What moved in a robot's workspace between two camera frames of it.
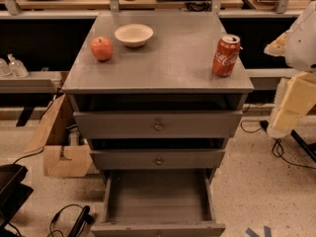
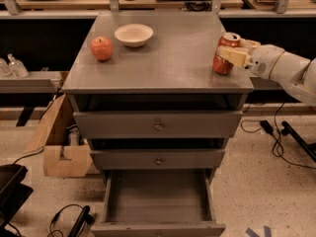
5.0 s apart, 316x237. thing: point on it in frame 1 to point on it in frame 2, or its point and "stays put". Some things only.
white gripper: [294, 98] to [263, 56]
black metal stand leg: [309, 148] stays put
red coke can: [226, 55] stays put
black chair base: [13, 196] stays put
